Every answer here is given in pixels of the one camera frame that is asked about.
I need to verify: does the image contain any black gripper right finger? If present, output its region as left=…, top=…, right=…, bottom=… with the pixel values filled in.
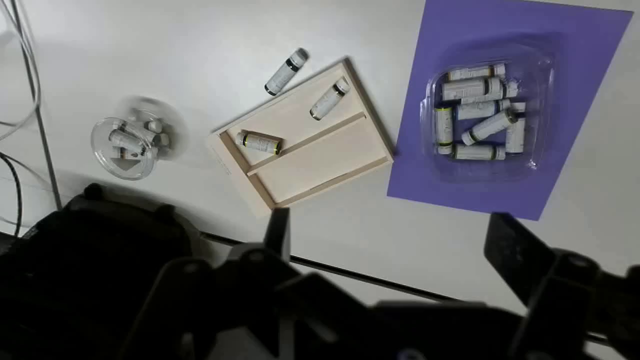
left=482, top=209, right=559, bottom=308

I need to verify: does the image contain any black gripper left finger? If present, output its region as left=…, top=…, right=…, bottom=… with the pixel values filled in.
left=262, top=205, right=295, bottom=264

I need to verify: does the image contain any light wooden compartment box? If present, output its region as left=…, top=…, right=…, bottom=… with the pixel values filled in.
left=207, top=54, right=397, bottom=212

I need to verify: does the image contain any small white bottle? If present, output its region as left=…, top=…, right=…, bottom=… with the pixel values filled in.
left=505, top=115, right=528, bottom=153
left=460, top=110, right=520, bottom=148
left=453, top=142, right=510, bottom=163
left=445, top=61, right=508, bottom=84
left=108, top=128, right=151, bottom=159
left=455, top=97, right=528, bottom=122
left=435, top=105, right=456, bottom=158
left=128, top=114, right=168, bottom=150
left=440, top=76, right=522, bottom=102

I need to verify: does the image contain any purple rectangular mat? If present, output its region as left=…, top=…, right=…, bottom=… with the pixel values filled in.
left=386, top=0, right=636, bottom=221

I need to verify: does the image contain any clear round plastic dish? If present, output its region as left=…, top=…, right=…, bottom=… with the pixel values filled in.
left=90, top=96, right=182, bottom=182

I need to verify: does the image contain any black backpack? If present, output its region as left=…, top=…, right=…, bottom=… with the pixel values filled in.
left=0, top=182, right=223, bottom=360

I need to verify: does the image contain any long black cable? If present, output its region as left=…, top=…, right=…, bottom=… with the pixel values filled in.
left=199, top=230, right=469, bottom=305

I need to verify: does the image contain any thin grey cable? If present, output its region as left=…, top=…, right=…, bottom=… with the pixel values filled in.
left=8, top=0, right=65, bottom=209

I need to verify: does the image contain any thin black cable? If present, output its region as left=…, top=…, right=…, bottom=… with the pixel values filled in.
left=0, top=150, right=24, bottom=239

